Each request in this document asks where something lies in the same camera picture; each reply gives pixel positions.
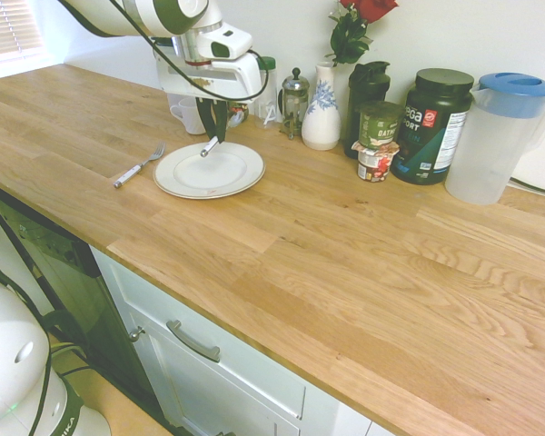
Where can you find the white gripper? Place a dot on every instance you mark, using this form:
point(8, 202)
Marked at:
point(227, 77)

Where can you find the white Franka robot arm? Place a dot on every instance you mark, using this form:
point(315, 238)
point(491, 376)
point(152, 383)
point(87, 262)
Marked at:
point(163, 13)

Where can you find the white plate with gold rim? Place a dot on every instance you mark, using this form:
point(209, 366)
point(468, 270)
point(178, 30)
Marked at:
point(229, 175)

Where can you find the white ceramic mug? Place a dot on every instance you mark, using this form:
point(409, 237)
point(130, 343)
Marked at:
point(191, 118)

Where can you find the small printed jar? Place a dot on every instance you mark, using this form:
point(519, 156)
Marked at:
point(237, 114)

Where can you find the clear jar with green lid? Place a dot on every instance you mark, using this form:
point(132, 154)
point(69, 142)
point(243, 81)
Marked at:
point(269, 109)

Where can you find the glass and metal French press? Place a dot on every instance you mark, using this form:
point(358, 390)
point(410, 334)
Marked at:
point(294, 104)

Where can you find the white vase with blue leaves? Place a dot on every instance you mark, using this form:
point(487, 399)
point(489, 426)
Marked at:
point(320, 129)

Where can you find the black shaker bottle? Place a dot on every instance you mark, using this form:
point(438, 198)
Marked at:
point(368, 86)

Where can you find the red rose bouquet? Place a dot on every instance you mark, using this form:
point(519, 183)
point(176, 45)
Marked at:
point(349, 36)

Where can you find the green oatmeal cup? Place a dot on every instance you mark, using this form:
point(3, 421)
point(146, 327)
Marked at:
point(379, 127)

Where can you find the red and white yogurt cup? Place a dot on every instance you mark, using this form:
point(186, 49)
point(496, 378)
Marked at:
point(374, 165)

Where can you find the black dishwasher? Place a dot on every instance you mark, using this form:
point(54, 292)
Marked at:
point(72, 290)

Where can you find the black protein powder tub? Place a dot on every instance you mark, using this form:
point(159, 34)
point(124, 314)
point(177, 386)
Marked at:
point(436, 118)

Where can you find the white window blinds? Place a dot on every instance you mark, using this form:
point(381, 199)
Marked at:
point(9, 27)

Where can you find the silver cabinet knob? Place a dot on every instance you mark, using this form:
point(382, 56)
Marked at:
point(137, 333)

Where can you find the clear pitcher with blue lid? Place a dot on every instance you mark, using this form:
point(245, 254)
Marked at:
point(486, 150)

